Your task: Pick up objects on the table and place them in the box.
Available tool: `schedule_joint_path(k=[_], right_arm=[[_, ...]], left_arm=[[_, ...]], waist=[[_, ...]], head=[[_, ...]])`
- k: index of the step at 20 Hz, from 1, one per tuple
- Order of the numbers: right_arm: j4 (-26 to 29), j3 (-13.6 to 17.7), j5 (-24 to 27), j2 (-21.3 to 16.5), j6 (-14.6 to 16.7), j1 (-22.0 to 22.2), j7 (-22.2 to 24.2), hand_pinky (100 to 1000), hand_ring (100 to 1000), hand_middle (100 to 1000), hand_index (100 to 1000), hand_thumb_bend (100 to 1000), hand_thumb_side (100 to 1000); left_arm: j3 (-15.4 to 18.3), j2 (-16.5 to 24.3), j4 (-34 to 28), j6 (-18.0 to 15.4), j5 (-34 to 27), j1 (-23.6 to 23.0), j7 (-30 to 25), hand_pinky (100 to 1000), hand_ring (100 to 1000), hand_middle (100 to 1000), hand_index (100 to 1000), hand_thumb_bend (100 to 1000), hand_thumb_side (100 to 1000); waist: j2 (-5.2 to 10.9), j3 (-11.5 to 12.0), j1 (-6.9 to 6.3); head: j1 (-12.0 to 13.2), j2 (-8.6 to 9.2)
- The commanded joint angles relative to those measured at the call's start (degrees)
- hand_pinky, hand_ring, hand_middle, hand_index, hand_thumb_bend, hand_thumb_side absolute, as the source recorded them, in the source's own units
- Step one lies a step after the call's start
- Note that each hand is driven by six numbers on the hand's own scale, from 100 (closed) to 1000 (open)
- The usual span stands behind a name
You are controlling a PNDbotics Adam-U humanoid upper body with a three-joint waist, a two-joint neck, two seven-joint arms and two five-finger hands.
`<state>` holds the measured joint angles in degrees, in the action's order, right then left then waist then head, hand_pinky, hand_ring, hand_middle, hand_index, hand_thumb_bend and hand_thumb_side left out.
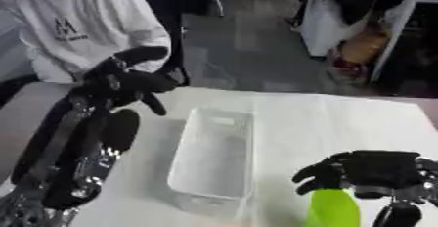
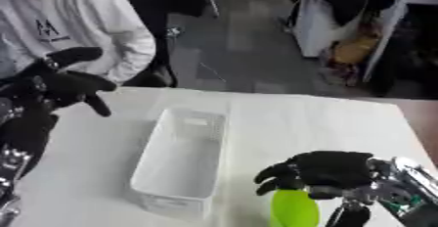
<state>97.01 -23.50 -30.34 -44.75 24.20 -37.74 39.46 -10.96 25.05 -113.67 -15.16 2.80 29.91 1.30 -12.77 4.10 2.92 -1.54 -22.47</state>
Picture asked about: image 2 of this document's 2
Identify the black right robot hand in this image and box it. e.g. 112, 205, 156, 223
251, 150, 376, 227

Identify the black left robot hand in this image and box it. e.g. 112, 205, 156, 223
0, 46, 120, 178

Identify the lime green oblong object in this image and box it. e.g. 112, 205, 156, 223
267, 187, 322, 227

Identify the white plastic box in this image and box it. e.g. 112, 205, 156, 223
128, 107, 230, 222

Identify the person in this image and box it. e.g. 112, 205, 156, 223
0, 0, 157, 86

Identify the yellow bag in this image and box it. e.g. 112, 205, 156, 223
331, 34, 383, 67

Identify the white cabinet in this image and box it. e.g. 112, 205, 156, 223
290, 0, 348, 58

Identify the black chair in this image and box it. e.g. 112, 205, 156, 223
109, 0, 221, 89

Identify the white desk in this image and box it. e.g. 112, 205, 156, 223
361, 0, 438, 83

